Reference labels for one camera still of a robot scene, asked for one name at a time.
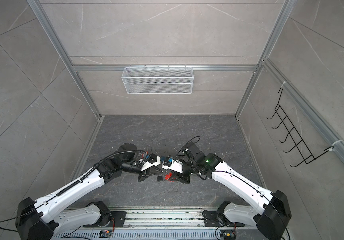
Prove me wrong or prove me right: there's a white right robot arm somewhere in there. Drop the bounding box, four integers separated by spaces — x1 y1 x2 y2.
163 141 292 240

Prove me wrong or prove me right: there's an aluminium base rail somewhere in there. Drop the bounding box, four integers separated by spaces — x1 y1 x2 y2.
53 208 265 240

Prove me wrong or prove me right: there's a black wire hook rack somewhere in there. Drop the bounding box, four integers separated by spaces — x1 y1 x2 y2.
266 88 335 168

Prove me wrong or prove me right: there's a red padlock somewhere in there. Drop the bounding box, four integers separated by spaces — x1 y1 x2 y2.
165 173 174 182

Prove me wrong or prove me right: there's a white wire mesh basket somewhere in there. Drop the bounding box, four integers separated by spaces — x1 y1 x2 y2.
122 67 194 95

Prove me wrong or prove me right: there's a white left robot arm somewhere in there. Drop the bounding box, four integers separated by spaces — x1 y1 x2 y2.
13 143 162 240

